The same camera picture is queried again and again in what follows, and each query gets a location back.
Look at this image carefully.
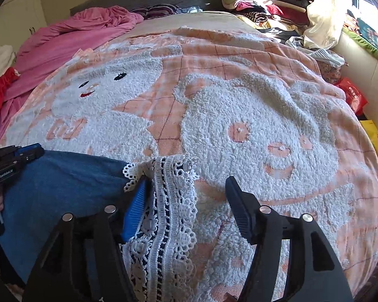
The blue denim pants lace hem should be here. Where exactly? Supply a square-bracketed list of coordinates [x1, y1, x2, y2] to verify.
[0, 151, 197, 301]

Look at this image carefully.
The pile of folded clothes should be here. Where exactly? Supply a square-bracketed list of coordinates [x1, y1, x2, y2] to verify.
[221, 0, 314, 44]

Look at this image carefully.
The cream wardrobe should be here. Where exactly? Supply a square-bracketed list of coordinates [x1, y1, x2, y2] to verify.
[0, 0, 47, 51]

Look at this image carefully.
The striped purple garment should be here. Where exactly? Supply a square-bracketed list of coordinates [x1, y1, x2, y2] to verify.
[131, 4, 179, 20]

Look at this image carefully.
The pink white bear blanket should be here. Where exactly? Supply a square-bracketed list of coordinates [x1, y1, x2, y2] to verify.
[0, 27, 378, 301]

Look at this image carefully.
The pink bed sheet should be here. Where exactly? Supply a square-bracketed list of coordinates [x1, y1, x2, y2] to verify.
[0, 6, 144, 139]

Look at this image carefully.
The cream curtain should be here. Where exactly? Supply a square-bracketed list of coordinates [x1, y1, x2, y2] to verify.
[303, 0, 347, 49]

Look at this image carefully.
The red plastic bag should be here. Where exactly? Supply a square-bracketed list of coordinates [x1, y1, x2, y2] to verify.
[335, 78, 367, 116]

